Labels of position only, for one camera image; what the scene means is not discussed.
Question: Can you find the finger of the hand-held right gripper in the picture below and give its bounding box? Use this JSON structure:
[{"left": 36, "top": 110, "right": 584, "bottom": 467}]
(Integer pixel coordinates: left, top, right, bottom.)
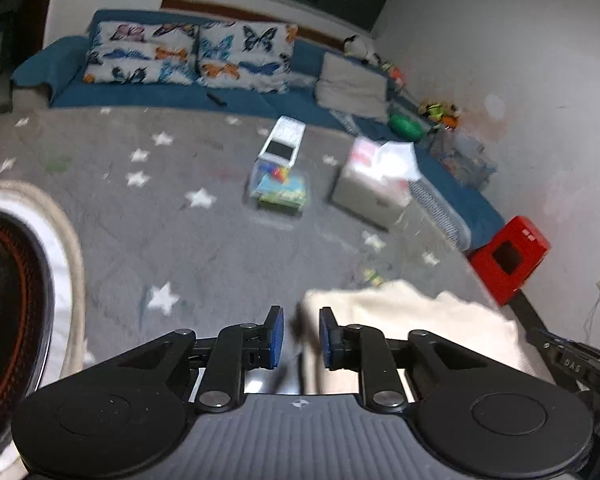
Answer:
[{"left": 527, "top": 328, "right": 569, "bottom": 362}]

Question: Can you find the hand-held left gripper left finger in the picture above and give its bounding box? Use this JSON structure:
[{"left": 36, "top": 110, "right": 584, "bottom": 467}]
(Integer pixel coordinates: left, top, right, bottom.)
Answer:
[{"left": 115, "top": 305, "right": 285, "bottom": 413}]

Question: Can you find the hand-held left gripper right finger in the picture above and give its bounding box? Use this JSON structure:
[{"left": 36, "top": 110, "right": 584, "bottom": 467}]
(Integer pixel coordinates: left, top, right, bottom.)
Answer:
[{"left": 319, "top": 307, "right": 486, "bottom": 413}]

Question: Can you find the cream garment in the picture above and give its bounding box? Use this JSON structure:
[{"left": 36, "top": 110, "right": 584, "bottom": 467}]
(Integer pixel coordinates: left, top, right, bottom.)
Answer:
[{"left": 300, "top": 280, "right": 553, "bottom": 396}]

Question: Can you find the red plastic stool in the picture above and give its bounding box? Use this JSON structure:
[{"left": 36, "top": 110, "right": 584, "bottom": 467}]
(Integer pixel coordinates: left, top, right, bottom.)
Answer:
[{"left": 467, "top": 216, "right": 552, "bottom": 307}]

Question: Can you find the clear box of colourful items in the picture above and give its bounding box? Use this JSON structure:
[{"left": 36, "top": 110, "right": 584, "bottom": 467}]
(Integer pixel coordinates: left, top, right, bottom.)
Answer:
[{"left": 250, "top": 160, "right": 312, "bottom": 212}]

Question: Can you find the white tissue box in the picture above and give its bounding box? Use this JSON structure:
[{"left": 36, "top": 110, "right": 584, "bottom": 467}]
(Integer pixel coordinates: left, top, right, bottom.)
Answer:
[{"left": 329, "top": 137, "right": 422, "bottom": 232}]

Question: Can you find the grey star tablecloth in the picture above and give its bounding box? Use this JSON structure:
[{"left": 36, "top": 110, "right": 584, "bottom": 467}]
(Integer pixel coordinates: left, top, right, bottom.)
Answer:
[{"left": 0, "top": 105, "right": 556, "bottom": 480}]

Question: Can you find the striped cloth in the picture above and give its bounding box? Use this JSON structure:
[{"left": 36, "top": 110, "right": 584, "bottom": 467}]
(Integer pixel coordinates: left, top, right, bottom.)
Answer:
[{"left": 407, "top": 177, "right": 474, "bottom": 252}]

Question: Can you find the white remote control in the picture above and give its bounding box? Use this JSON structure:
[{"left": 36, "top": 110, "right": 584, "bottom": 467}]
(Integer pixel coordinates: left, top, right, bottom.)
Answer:
[{"left": 258, "top": 116, "right": 307, "bottom": 169}]

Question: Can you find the clear plastic container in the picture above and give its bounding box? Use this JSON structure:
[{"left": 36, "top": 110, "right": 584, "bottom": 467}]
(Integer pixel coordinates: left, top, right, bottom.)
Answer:
[{"left": 430, "top": 130, "right": 499, "bottom": 192}]

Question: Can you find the green plastic item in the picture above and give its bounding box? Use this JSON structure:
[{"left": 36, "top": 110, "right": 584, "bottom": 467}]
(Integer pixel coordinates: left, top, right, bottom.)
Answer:
[{"left": 390, "top": 112, "right": 426, "bottom": 142}]

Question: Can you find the yellow and black plush toy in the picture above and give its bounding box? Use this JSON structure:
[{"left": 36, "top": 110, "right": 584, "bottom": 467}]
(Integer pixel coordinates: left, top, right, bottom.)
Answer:
[{"left": 419, "top": 101, "right": 461, "bottom": 129}]

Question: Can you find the grey cushion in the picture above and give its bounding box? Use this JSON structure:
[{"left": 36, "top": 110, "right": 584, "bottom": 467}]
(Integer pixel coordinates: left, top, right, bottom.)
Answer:
[{"left": 315, "top": 52, "right": 392, "bottom": 122}]

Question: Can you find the black round induction cooktop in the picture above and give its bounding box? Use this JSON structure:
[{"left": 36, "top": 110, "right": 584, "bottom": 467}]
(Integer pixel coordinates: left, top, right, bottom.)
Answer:
[{"left": 0, "top": 195, "right": 77, "bottom": 477}]

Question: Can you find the orange plush toy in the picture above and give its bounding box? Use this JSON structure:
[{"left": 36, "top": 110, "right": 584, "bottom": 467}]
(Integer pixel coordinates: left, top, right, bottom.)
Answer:
[{"left": 382, "top": 62, "right": 407, "bottom": 89}]

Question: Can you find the butterfly print pillow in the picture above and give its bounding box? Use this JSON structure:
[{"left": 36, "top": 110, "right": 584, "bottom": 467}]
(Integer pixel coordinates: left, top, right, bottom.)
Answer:
[
  {"left": 84, "top": 21, "right": 199, "bottom": 86},
  {"left": 195, "top": 22, "right": 299, "bottom": 94}
]

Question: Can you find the blue sofa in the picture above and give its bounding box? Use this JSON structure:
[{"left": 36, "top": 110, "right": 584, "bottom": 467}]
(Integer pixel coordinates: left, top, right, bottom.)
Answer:
[{"left": 10, "top": 9, "right": 506, "bottom": 252}]

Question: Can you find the black and white plush toy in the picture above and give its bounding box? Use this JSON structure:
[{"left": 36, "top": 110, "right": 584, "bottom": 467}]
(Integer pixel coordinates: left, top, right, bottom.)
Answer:
[{"left": 343, "top": 35, "right": 381, "bottom": 64}]

